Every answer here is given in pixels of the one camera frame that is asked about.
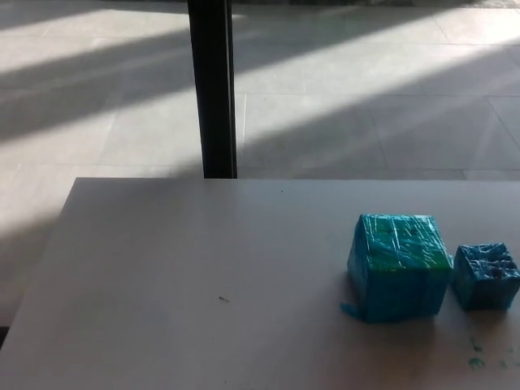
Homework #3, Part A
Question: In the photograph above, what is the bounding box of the small blue cube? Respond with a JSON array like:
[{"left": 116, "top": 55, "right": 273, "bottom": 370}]
[{"left": 452, "top": 241, "right": 520, "bottom": 313}]

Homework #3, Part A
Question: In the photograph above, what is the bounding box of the large blue wrapped cube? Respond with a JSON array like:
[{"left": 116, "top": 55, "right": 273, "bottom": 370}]
[{"left": 339, "top": 212, "right": 454, "bottom": 325}]

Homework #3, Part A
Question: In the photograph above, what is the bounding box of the black vertical pillar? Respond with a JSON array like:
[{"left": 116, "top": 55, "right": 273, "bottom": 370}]
[{"left": 187, "top": 0, "right": 238, "bottom": 180}]

